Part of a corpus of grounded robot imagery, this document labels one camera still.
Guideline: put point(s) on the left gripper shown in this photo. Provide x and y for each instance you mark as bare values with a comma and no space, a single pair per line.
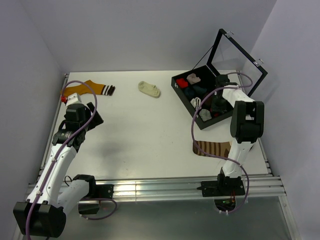
97,121

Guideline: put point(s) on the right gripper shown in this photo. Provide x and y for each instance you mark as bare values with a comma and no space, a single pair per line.
215,108

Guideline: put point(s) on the cream ankle sock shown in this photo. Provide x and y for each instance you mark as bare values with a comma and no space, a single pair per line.
149,89

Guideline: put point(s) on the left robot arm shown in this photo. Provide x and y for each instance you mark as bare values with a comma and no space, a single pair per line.
44,212

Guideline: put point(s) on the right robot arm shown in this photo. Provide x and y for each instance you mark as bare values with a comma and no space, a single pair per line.
246,126

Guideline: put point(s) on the rolled grey sock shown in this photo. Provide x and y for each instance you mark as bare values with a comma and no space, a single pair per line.
205,115

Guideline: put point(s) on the rolled white striped sock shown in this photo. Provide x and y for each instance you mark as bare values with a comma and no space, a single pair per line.
196,102

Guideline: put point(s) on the rolled navy sock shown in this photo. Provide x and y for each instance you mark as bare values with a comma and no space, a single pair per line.
199,90

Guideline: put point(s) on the mustard yellow sock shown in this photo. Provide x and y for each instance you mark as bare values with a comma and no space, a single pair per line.
98,89

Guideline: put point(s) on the black storage box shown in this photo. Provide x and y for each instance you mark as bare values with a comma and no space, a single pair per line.
225,57

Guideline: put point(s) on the rolled teal sock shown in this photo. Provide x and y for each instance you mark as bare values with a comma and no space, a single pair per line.
189,93

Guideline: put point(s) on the rolled beige sock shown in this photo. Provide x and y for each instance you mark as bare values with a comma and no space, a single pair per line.
193,79

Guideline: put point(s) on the rolled red sock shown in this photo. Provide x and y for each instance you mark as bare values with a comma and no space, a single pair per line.
182,83

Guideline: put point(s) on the brown cream striped sock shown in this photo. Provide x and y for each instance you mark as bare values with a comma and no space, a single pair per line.
229,149

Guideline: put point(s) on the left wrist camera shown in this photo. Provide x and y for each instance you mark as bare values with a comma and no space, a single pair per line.
71,99

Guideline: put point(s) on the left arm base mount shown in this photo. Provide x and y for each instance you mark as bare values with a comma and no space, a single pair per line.
100,193

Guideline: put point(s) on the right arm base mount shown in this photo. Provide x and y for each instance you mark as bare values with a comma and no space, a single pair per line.
222,188

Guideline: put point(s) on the aluminium table frame rail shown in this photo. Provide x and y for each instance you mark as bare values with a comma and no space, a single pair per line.
184,188

